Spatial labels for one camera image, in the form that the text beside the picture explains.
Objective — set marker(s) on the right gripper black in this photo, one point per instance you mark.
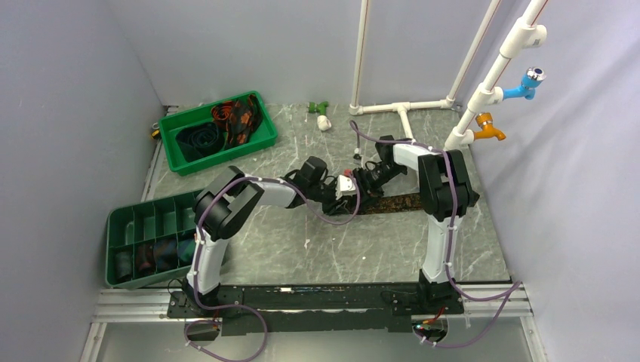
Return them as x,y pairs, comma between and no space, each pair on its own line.
361,176

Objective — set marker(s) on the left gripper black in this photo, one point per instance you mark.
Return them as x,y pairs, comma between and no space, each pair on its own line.
335,207

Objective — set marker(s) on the brown patterned necktie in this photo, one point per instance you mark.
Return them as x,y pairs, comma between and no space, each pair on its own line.
390,204

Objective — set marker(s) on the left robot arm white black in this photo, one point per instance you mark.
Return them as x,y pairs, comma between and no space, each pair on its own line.
222,209

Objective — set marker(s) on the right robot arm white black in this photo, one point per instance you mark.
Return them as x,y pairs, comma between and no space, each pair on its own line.
445,195

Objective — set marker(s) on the white pipe fitting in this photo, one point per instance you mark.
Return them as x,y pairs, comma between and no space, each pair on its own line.
323,123

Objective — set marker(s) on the green pipe fitting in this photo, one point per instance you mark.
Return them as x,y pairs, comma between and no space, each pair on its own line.
318,108

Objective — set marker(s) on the green open tray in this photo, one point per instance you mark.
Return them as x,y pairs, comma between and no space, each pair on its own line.
169,126

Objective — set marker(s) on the orange faucet tap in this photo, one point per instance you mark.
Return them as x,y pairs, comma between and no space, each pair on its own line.
486,122

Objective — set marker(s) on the orange black tie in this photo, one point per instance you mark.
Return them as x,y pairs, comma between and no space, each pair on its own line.
238,118

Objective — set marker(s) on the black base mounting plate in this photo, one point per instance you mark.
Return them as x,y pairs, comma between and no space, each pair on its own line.
394,307

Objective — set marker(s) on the dark teal tie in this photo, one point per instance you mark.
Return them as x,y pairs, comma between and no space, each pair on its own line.
201,141

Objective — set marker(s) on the rolled dark green tie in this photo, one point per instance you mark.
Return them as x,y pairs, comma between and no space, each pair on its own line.
186,251

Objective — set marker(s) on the rolled navy plaid tie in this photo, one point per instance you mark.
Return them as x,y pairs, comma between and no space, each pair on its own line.
165,254

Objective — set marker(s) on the blue faucet tap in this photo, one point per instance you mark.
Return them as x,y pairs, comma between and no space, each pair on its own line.
533,78

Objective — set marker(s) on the green compartment organizer tray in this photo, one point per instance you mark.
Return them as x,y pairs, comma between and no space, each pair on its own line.
145,223

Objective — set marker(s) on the yellow clamp at table edge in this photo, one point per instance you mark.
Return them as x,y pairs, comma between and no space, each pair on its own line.
155,132

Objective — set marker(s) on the rolled dark red tie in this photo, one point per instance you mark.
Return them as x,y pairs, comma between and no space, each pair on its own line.
144,260

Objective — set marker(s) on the rolled black tie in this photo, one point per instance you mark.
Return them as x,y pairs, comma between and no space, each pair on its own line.
123,266

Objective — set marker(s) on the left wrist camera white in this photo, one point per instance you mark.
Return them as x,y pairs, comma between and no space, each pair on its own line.
346,186

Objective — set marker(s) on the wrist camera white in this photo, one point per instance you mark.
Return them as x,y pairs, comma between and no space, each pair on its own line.
358,158
346,186

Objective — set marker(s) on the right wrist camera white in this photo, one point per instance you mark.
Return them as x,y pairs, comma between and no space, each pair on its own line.
358,158

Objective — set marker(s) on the white pvc pipe frame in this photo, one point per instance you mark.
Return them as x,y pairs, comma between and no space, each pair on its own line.
525,33

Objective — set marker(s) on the aluminium rail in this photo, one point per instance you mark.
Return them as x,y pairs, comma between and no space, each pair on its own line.
152,305

